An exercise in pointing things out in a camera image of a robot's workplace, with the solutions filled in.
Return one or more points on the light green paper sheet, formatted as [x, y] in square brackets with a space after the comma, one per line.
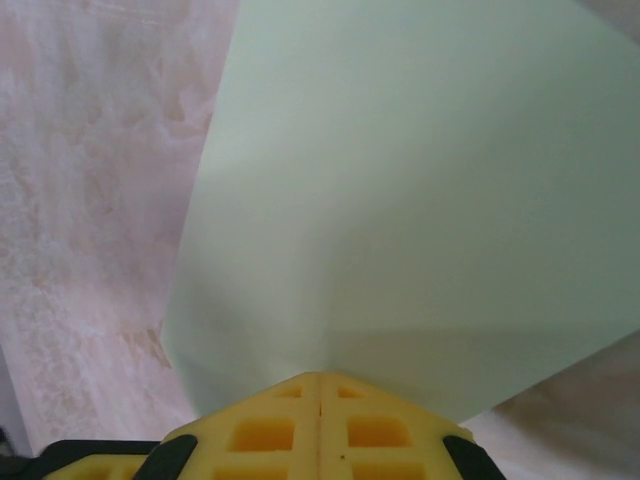
[400, 200]

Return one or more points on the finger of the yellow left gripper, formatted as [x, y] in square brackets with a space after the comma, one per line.
[100, 450]

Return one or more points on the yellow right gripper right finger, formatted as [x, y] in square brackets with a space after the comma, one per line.
[380, 435]

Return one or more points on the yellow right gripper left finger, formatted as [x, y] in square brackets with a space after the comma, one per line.
[260, 435]

